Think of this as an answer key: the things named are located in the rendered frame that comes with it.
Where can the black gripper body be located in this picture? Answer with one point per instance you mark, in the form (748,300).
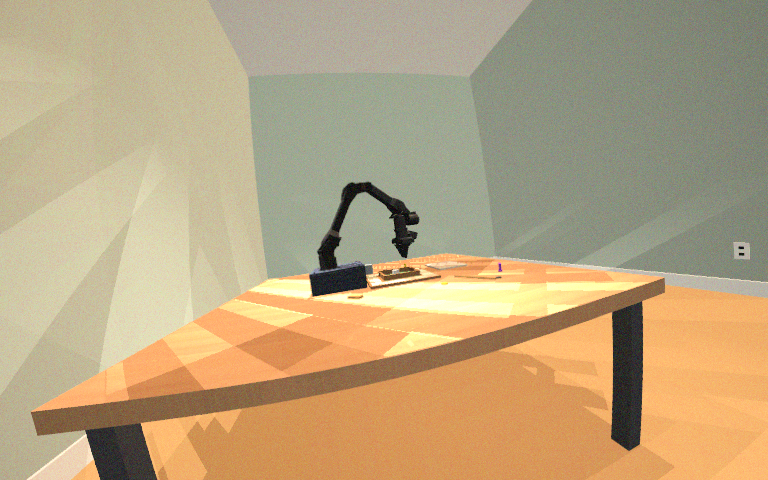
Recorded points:
(401,236)

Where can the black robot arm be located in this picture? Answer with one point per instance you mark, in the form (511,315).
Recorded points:
(331,239)

